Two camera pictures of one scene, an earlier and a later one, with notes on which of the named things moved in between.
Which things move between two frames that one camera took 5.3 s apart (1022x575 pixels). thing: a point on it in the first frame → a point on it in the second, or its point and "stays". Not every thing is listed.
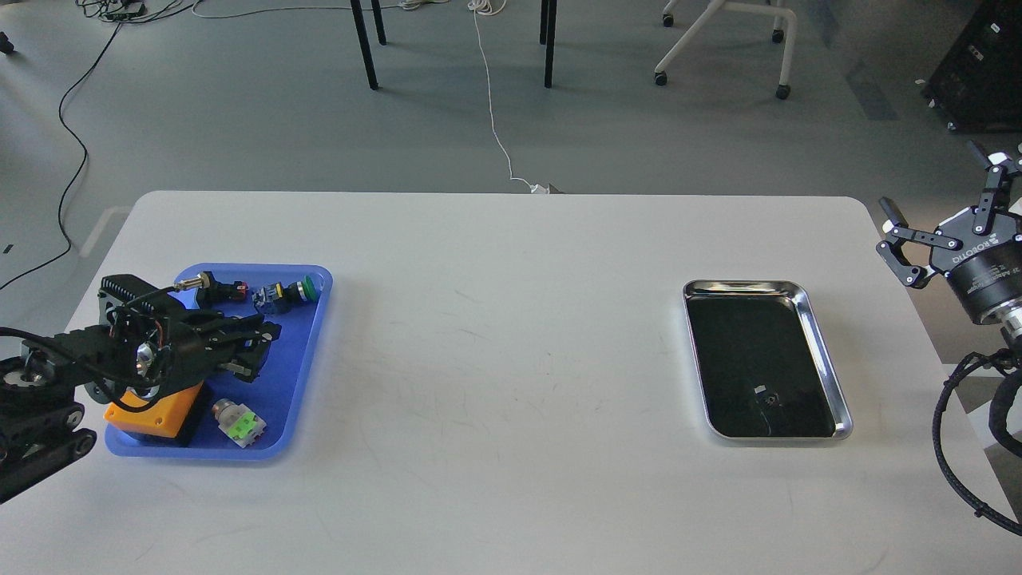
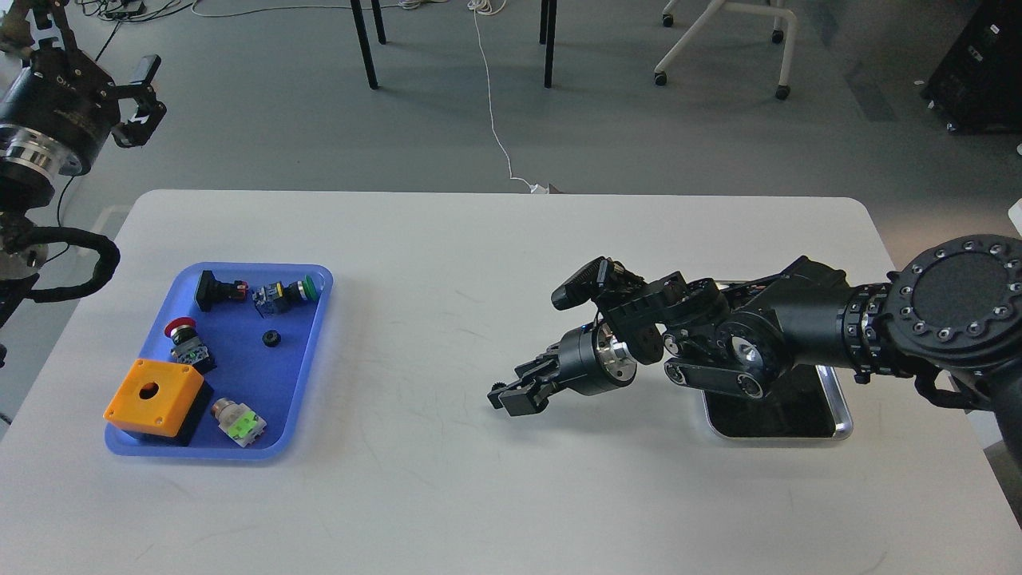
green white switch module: x=237 y=422 stays
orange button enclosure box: x=164 y=418 stays
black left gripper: x=190 y=343 → x=61 y=103
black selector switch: x=216 y=291 stays
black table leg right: x=547 y=37 stays
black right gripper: x=984 y=267 → x=590 y=362
